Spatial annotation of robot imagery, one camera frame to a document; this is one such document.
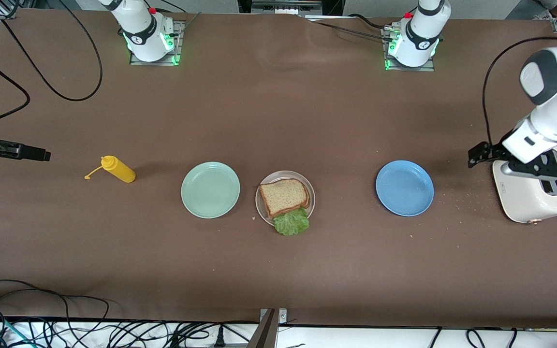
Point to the mint green plate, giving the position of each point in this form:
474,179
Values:
210,190

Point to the metal clamp bracket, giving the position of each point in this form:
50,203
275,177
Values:
282,316

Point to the black equipment box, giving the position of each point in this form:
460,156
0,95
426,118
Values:
331,6

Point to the yellow squeeze bottle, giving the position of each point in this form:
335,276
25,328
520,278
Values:
120,170

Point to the black power plug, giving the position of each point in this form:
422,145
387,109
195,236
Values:
219,338

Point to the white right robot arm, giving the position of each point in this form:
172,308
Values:
143,34

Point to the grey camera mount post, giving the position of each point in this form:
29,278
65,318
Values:
264,336

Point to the blue plate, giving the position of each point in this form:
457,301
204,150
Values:
404,188

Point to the brown bread slice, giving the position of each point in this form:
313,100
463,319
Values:
283,195

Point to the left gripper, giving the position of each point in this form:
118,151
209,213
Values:
491,151

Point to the green lettuce leaf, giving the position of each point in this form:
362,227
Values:
292,222

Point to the aluminium frame rack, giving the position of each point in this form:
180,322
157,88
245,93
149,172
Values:
3,7

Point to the white toaster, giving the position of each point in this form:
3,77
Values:
518,193

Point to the beige plate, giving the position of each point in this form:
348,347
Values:
259,205

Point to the brown table cover sheet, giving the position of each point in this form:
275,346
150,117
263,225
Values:
278,121

